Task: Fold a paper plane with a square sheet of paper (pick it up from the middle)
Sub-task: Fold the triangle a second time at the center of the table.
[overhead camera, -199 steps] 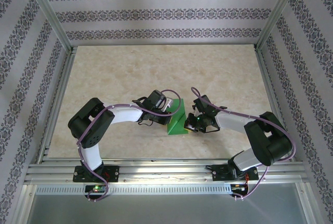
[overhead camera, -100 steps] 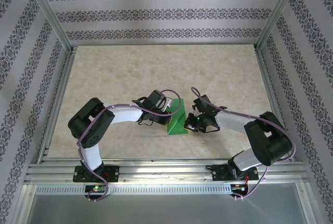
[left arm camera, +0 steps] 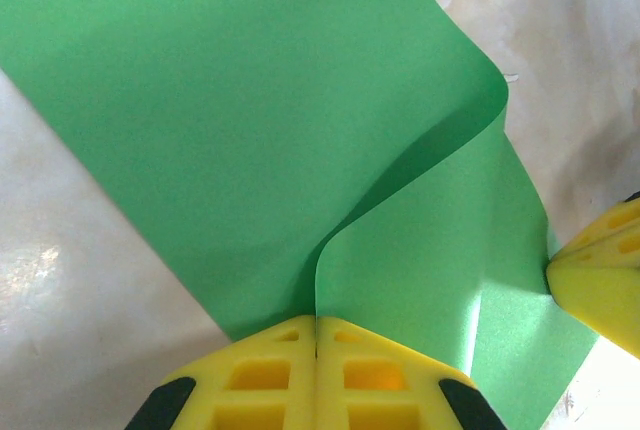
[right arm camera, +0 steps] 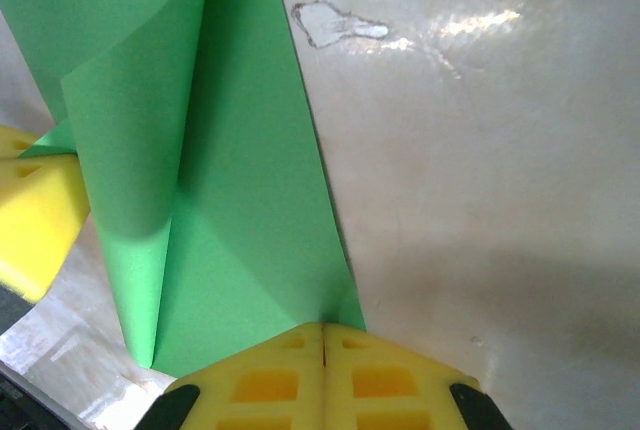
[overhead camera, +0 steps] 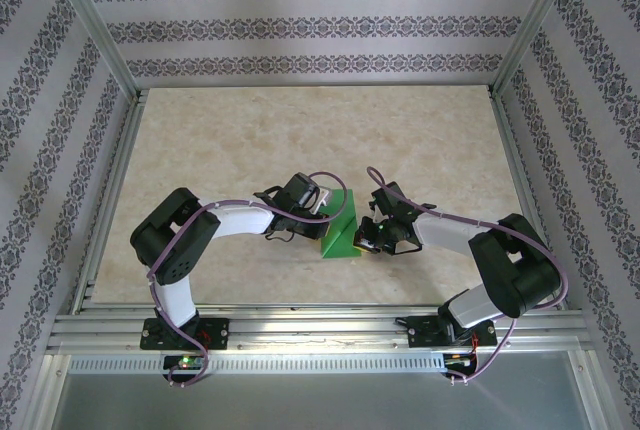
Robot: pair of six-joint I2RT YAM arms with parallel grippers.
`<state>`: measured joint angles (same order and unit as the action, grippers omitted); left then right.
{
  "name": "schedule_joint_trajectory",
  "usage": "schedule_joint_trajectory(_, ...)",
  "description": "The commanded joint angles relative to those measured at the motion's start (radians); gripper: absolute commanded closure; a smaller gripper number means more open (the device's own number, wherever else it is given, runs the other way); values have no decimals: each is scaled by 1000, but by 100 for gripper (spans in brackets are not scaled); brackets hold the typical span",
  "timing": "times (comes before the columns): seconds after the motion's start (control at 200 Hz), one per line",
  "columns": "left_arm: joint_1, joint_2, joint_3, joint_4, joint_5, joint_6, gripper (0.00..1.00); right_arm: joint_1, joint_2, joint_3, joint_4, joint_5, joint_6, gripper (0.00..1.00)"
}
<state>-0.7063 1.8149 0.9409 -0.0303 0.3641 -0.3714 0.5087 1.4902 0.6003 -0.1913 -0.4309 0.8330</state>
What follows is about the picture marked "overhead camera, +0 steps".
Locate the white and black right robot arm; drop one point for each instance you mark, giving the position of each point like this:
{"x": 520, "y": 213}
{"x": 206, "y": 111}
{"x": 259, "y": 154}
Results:
{"x": 520, "y": 270}

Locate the aluminium left side rail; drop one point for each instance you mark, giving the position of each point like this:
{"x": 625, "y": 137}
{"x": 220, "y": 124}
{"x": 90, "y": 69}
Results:
{"x": 121, "y": 160}

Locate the left controller board green light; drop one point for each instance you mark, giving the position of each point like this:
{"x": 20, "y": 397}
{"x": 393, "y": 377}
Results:
{"x": 185, "y": 363}

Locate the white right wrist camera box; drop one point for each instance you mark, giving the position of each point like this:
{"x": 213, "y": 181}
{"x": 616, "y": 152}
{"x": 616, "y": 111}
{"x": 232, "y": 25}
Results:
{"x": 375, "y": 204}

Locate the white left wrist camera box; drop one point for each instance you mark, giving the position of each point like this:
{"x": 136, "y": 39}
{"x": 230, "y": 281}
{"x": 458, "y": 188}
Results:
{"x": 322, "y": 200}

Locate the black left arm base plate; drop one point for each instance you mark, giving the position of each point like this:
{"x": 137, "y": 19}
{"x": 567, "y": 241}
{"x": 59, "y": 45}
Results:
{"x": 215, "y": 335}

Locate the right controller board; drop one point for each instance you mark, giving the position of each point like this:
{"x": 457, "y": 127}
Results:
{"x": 460, "y": 360}

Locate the aluminium left corner post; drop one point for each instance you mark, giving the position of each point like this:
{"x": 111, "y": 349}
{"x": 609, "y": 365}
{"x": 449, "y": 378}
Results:
{"x": 98, "y": 25}

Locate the aluminium rail beam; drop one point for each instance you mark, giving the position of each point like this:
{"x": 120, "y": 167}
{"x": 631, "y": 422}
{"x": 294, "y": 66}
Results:
{"x": 320, "y": 330}

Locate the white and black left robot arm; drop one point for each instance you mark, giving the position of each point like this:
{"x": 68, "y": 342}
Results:
{"x": 240, "y": 220}

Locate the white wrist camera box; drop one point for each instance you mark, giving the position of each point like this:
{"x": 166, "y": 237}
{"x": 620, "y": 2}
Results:
{"x": 322, "y": 200}
{"x": 375, "y": 204}

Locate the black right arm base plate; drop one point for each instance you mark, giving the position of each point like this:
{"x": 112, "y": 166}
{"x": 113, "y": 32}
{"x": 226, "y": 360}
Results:
{"x": 425, "y": 335}

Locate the aluminium right side rail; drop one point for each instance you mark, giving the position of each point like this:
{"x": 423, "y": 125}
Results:
{"x": 515, "y": 160}

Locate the green paper sheet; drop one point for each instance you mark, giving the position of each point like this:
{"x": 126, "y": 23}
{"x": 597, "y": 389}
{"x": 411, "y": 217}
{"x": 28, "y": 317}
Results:
{"x": 345, "y": 242}

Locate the aluminium corner post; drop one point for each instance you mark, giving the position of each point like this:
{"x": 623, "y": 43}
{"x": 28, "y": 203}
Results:
{"x": 535, "y": 25}
{"x": 98, "y": 25}

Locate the aluminium rail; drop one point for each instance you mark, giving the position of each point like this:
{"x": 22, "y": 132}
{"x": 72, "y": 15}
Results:
{"x": 515, "y": 160}
{"x": 121, "y": 160}

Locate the aluminium right corner post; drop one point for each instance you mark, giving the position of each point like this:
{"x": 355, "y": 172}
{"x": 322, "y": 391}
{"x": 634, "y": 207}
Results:
{"x": 535, "y": 25}

